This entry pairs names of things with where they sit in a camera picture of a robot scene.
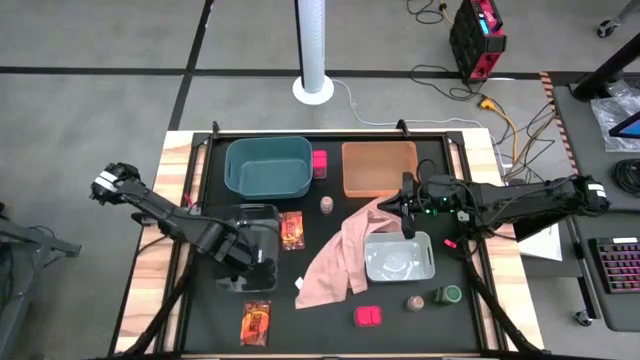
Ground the pink cloth towel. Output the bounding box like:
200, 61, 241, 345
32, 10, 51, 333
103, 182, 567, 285
293, 197, 416, 310

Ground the orange plastic bin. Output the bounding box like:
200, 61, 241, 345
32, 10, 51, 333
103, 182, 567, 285
341, 140, 420, 199

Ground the black slanted bar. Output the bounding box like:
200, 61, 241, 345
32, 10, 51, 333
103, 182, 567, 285
514, 222, 559, 242

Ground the teal plastic bin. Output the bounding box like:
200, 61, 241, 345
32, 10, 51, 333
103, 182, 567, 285
223, 135, 314, 200

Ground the chair caster wheel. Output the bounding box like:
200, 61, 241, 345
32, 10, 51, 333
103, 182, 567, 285
596, 0, 640, 40

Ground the grey metal stand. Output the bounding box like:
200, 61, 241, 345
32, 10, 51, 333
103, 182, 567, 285
0, 201, 82, 360

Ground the clear plastic bag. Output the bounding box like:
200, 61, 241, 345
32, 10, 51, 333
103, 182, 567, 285
589, 79, 640, 153

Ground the brown white snack packet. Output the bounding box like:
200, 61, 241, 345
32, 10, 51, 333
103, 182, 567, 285
280, 210, 306, 251

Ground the orange spice packet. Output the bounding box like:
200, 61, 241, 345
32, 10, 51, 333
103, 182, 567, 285
239, 299, 273, 347

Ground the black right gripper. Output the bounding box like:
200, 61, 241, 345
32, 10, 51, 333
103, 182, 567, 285
378, 171, 469, 240

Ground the coiled black cable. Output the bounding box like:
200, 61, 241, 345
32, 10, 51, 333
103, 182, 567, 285
613, 158, 640, 198

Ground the tower fan on round base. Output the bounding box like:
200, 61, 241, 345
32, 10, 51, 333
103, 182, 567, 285
292, 0, 336, 107

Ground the red-lid spice tin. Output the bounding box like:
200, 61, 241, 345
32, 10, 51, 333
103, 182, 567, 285
312, 149, 329, 180
353, 305, 384, 328

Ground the dark grey desk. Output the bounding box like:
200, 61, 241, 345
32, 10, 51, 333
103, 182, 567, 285
569, 208, 640, 334
552, 73, 640, 212

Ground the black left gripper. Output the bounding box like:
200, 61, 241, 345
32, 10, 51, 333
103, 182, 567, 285
232, 230, 279, 290

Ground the black metal table frame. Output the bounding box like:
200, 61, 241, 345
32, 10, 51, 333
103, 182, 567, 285
112, 119, 549, 360

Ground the backlit black keyboard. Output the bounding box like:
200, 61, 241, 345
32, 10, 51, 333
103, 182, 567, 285
588, 236, 640, 295

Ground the yellow extension cord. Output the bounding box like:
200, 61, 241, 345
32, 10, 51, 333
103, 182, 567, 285
476, 96, 521, 166

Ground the black floor cable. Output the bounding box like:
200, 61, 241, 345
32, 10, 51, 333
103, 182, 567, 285
407, 63, 484, 101

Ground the white plastic bin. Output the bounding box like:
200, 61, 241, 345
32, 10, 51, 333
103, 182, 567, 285
363, 230, 436, 284

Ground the clear plastic bin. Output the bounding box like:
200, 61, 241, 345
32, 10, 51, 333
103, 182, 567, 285
214, 203, 282, 294

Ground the red and black toolbox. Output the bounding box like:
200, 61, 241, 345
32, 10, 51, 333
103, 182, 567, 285
448, 0, 508, 84

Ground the black slanted pole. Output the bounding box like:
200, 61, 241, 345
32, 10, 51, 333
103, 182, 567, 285
571, 32, 640, 103

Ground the white paper sheet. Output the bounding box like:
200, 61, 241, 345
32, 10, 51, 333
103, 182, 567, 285
516, 223, 565, 263

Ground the blue lit screen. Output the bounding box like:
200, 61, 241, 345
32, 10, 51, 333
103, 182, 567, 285
608, 110, 640, 140

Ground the white floor cable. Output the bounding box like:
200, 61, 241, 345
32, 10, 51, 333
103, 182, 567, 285
331, 78, 504, 166

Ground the striped hazard tape strip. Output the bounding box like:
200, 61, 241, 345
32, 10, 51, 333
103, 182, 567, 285
538, 71, 582, 184

